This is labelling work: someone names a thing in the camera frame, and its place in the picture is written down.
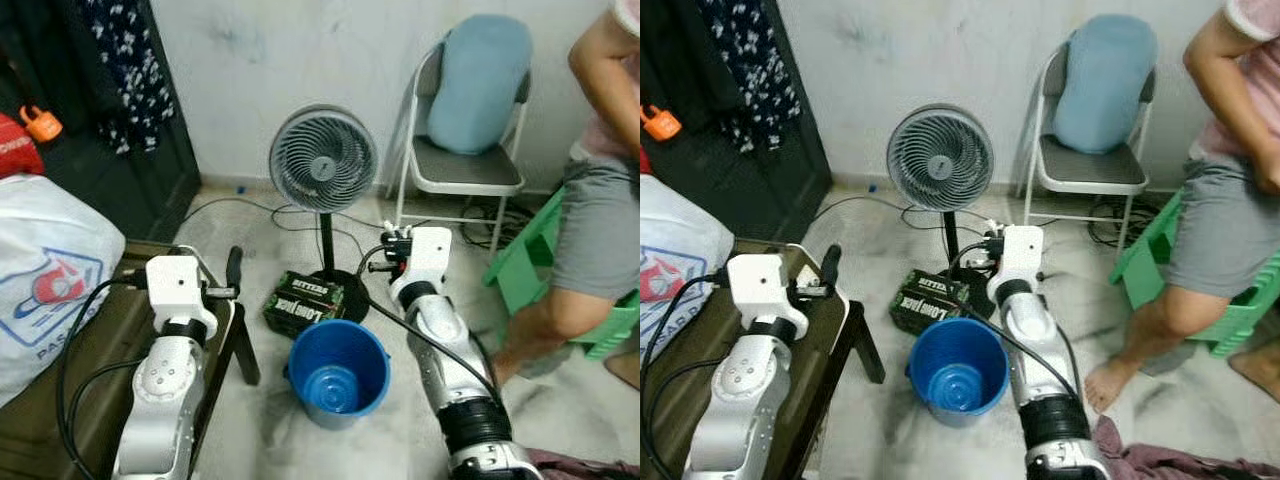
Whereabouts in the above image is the person's bare hand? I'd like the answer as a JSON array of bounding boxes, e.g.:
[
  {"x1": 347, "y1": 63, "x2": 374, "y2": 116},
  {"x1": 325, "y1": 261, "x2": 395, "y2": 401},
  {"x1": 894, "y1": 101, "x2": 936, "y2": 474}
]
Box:
[{"x1": 1256, "y1": 140, "x2": 1280, "y2": 196}]

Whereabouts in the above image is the black green printed carton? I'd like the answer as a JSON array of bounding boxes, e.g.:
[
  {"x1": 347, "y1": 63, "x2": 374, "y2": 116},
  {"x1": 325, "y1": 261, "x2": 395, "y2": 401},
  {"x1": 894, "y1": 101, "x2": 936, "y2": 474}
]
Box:
[
  {"x1": 888, "y1": 268, "x2": 966, "y2": 336},
  {"x1": 262, "y1": 270, "x2": 348, "y2": 339}
]

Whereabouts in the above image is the dark wardrobe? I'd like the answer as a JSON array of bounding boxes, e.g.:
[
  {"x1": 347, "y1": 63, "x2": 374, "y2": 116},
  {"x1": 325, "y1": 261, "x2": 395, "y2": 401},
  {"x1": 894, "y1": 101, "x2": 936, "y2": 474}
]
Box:
[
  {"x1": 0, "y1": 0, "x2": 201, "y2": 244},
  {"x1": 640, "y1": 0, "x2": 833, "y2": 244}
]

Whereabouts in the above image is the white standing fan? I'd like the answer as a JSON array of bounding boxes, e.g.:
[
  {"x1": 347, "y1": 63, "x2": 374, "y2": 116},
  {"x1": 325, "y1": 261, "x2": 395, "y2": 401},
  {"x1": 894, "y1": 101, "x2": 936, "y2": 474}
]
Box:
[
  {"x1": 268, "y1": 103, "x2": 380, "y2": 323},
  {"x1": 886, "y1": 104, "x2": 997, "y2": 321}
]

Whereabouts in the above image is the grey folding chair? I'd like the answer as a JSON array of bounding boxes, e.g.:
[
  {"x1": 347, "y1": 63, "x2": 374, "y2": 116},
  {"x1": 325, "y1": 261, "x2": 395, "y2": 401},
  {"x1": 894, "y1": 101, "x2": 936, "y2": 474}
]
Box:
[
  {"x1": 385, "y1": 40, "x2": 533, "y2": 256},
  {"x1": 1022, "y1": 40, "x2": 1158, "y2": 251}
]

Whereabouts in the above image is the dark wooden table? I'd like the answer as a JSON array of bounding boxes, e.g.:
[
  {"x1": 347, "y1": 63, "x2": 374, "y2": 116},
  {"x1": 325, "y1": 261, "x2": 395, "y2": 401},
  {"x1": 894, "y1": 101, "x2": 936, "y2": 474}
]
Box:
[
  {"x1": 0, "y1": 238, "x2": 263, "y2": 480},
  {"x1": 640, "y1": 238, "x2": 886, "y2": 480}
]

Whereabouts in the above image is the green plastic stool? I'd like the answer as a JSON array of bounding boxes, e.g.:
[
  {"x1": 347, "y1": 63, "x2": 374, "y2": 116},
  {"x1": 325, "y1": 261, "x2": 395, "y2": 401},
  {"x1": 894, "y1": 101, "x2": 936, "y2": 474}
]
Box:
[
  {"x1": 483, "y1": 185, "x2": 641, "y2": 361},
  {"x1": 1108, "y1": 190, "x2": 1280, "y2": 359}
]

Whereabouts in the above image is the white printed plastic bag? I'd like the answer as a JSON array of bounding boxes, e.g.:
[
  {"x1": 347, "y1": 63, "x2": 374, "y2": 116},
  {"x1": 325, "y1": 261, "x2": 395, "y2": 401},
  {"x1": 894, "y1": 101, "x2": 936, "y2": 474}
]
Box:
[
  {"x1": 640, "y1": 173, "x2": 736, "y2": 351},
  {"x1": 0, "y1": 173, "x2": 127, "y2": 406}
]

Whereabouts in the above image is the blue plastic bucket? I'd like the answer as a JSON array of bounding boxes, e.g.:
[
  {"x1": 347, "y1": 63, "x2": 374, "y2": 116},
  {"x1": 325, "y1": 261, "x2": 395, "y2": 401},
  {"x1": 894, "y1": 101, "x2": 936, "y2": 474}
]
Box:
[
  {"x1": 907, "y1": 317, "x2": 1011, "y2": 429},
  {"x1": 286, "y1": 318, "x2": 392, "y2": 431}
]

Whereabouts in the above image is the light blue cushion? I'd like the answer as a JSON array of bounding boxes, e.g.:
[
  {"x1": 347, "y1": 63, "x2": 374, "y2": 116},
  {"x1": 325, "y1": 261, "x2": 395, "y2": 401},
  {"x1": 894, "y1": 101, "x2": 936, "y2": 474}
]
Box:
[
  {"x1": 1052, "y1": 13, "x2": 1159, "y2": 156},
  {"x1": 427, "y1": 13, "x2": 534, "y2": 156}
]

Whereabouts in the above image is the person in grey shorts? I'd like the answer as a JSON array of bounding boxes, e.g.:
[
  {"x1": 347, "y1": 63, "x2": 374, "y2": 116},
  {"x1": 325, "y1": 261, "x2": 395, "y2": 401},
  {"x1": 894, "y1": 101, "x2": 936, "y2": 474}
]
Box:
[
  {"x1": 1085, "y1": 0, "x2": 1280, "y2": 414},
  {"x1": 490, "y1": 0, "x2": 641, "y2": 391}
]

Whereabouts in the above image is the black white floral dress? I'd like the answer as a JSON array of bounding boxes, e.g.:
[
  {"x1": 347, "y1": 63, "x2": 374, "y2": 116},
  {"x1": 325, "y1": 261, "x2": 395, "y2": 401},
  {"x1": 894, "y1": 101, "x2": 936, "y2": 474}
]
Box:
[
  {"x1": 80, "y1": 0, "x2": 179, "y2": 156},
  {"x1": 697, "y1": 0, "x2": 803, "y2": 156}
]

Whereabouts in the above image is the orange padlock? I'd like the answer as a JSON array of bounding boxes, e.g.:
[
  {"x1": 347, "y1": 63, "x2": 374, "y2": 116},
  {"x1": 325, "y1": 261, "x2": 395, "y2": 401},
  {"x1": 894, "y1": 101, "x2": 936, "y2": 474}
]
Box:
[
  {"x1": 642, "y1": 104, "x2": 683, "y2": 141},
  {"x1": 20, "y1": 104, "x2": 63, "y2": 143}
]

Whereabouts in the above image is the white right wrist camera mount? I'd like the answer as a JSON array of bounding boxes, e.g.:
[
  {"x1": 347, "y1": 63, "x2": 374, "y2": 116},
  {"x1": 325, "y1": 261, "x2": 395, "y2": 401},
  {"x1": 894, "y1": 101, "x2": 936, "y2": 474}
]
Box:
[
  {"x1": 995, "y1": 225, "x2": 1046, "y2": 299},
  {"x1": 398, "y1": 226, "x2": 453, "y2": 301}
]

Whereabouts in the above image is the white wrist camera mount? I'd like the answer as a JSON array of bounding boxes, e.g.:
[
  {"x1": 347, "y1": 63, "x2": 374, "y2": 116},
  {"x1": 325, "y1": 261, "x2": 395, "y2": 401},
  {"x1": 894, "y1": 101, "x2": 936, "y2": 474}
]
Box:
[
  {"x1": 727, "y1": 254, "x2": 809, "y2": 339},
  {"x1": 995, "y1": 225, "x2": 1046, "y2": 299},
  {"x1": 145, "y1": 255, "x2": 220, "y2": 336},
  {"x1": 398, "y1": 226, "x2": 453, "y2": 301}
]

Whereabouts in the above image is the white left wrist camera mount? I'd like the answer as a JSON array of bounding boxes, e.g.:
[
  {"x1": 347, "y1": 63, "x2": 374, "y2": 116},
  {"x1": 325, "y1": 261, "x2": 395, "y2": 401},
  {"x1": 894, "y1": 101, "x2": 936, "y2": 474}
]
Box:
[
  {"x1": 145, "y1": 255, "x2": 220, "y2": 336},
  {"x1": 727, "y1": 254, "x2": 809, "y2": 339}
]

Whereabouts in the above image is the black floor cable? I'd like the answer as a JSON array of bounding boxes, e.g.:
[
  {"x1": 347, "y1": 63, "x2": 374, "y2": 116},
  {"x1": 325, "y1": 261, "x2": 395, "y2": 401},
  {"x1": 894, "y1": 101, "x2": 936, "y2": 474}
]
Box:
[
  {"x1": 805, "y1": 195, "x2": 1001, "y2": 241},
  {"x1": 178, "y1": 195, "x2": 401, "y2": 241}
]

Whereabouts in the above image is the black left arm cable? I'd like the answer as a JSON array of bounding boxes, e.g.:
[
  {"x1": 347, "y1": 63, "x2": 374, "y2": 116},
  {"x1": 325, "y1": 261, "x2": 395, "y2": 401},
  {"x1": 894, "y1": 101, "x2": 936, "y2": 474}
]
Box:
[
  {"x1": 55, "y1": 268, "x2": 151, "y2": 480},
  {"x1": 645, "y1": 268, "x2": 731, "y2": 480}
]

